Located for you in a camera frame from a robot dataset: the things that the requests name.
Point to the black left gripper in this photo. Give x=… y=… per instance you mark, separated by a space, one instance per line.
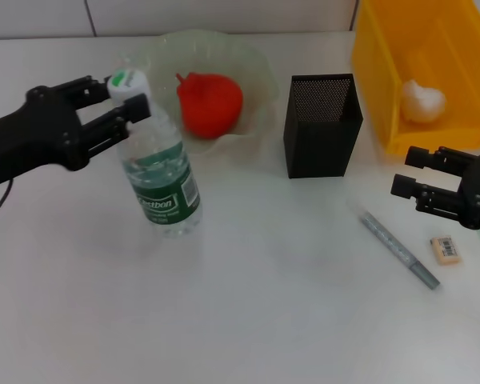
x=32 y=132

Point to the pale green glass fruit plate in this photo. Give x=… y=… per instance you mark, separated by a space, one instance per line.
x=256 y=72

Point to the orange fruit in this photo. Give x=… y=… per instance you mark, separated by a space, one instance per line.
x=212 y=108

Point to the yellow plastic bin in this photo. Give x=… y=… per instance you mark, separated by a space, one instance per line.
x=432 y=48

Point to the white paper ball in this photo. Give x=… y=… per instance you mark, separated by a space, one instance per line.
x=422 y=102

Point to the clear green-label water bottle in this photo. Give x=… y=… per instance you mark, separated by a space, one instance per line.
x=160 y=180

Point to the beige eraser with barcode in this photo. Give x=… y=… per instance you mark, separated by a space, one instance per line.
x=446 y=250

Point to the silver glitter pen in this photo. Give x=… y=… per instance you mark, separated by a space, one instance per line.
x=400 y=250

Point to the black mesh pen holder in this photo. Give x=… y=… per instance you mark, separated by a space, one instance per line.
x=324 y=140

